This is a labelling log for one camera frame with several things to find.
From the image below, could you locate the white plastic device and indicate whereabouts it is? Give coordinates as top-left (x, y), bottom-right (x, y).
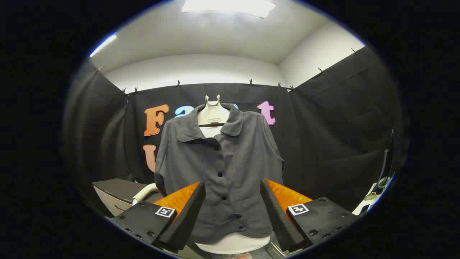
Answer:
top-left (353, 183), bottom-right (388, 215)

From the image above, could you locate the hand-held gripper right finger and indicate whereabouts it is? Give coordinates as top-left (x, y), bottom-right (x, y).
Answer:
top-left (259, 178), bottom-right (360, 252)

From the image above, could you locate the white garment steamer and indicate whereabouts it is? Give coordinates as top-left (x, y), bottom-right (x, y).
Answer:
top-left (132, 183), bottom-right (159, 206)

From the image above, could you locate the ceiling light panel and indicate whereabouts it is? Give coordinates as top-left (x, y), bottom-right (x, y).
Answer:
top-left (181, 0), bottom-right (276, 19)

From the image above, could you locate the white mannequin torso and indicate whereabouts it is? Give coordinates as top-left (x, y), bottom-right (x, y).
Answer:
top-left (196, 95), bottom-right (271, 255)

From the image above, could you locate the black cable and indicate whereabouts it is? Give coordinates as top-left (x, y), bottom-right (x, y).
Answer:
top-left (377, 129), bottom-right (395, 189)

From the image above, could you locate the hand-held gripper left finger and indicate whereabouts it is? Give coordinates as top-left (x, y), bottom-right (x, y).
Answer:
top-left (109, 181), bottom-right (207, 251)

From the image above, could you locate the ceiling light strip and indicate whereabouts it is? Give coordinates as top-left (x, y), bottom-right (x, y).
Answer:
top-left (89, 33), bottom-right (117, 58)

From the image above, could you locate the grey button shirt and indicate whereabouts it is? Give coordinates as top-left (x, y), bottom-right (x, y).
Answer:
top-left (155, 103), bottom-right (285, 245)

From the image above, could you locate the grey drawer cabinet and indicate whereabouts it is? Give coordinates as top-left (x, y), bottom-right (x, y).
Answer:
top-left (92, 178), bottom-right (164, 217)

